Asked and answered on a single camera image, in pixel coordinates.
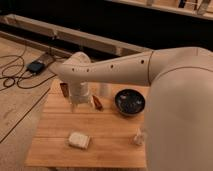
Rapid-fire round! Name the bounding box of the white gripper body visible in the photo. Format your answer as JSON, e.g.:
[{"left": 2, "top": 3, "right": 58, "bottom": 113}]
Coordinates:
[{"left": 68, "top": 82, "right": 93, "bottom": 112}]

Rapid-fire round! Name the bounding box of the white ceramic cup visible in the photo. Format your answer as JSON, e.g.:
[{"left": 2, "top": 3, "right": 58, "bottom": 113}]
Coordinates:
[{"left": 99, "top": 83, "right": 110, "bottom": 98}]

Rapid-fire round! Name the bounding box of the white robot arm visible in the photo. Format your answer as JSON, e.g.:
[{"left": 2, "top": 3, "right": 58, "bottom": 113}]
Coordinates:
[{"left": 58, "top": 47, "right": 213, "bottom": 171}]

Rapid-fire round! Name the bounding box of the dark ceramic bowl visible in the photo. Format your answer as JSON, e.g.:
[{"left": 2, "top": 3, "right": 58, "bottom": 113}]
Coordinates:
[{"left": 114, "top": 89, "right": 145, "bottom": 116}]

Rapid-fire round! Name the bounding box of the small brown stick object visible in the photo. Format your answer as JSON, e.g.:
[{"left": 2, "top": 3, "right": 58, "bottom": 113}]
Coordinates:
[{"left": 92, "top": 95, "right": 103, "bottom": 111}]

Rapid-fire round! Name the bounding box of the white sponge block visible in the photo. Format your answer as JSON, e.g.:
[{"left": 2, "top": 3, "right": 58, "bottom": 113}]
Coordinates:
[{"left": 68, "top": 132, "right": 90, "bottom": 149}]

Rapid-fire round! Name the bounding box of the black power adapter box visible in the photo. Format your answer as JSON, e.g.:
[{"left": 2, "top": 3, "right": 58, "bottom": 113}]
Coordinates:
[{"left": 27, "top": 61, "right": 45, "bottom": 74}]

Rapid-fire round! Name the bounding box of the wooden table board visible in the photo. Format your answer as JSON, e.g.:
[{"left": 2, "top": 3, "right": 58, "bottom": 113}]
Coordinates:
[{"left": 26, "top": 80, "right": 146, "bottom": 168}]

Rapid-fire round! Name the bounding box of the black floor cable left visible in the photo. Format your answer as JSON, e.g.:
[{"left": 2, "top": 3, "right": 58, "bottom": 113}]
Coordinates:
[{"left": 0, "top": 43, "right": 68, "bottom": 90}]

